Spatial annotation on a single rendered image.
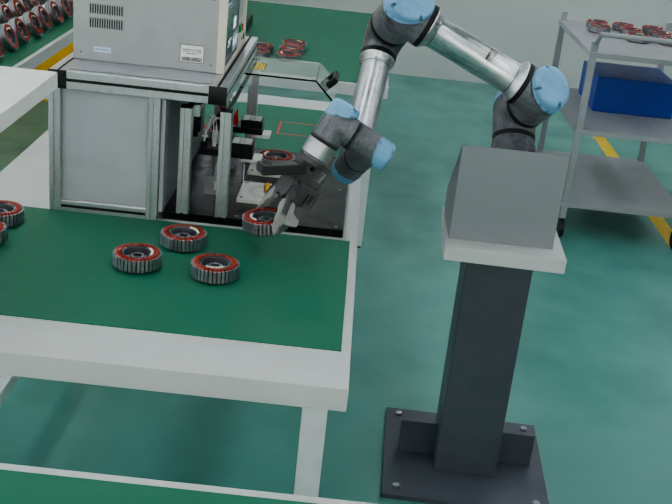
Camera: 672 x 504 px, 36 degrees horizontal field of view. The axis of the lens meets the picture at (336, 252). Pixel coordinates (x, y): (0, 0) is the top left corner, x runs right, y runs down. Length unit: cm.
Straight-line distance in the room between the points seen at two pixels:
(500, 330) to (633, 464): 73
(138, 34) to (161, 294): 75
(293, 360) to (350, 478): 105
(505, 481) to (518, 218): 82
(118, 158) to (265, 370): 88
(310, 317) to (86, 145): 80
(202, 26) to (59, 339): 96
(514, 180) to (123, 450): 136
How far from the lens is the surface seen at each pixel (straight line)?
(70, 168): 274
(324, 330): 219
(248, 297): 231
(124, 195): 273
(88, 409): 333
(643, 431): 360
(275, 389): 200
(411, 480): 307
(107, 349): 208
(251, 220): 249
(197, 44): 271
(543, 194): 277
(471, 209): 276
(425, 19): 266
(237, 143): 281
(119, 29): 275
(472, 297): 287
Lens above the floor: 173
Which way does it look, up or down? 22 degrees down
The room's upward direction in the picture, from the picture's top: 6 degrees clockwise
